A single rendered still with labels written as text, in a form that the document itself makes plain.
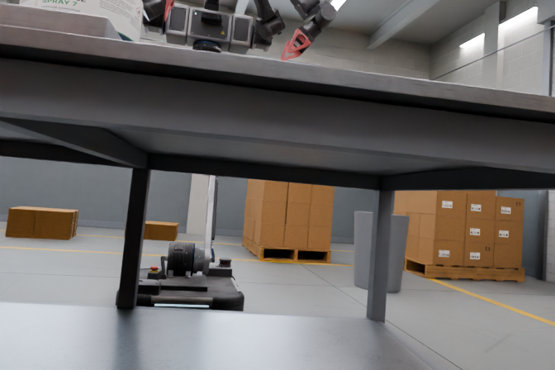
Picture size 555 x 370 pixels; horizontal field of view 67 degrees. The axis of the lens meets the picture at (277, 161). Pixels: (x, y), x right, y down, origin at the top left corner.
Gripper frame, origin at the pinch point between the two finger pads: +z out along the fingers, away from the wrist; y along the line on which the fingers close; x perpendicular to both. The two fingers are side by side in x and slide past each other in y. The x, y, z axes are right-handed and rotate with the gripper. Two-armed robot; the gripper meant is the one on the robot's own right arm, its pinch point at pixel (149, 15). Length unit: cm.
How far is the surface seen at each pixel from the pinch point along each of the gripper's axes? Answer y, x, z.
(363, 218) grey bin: 161, 190, 67
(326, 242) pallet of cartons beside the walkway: 176, 321, 103
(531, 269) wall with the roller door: 427, 298, 120
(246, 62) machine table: 21, -89, 38
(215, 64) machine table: 18, -89, 39
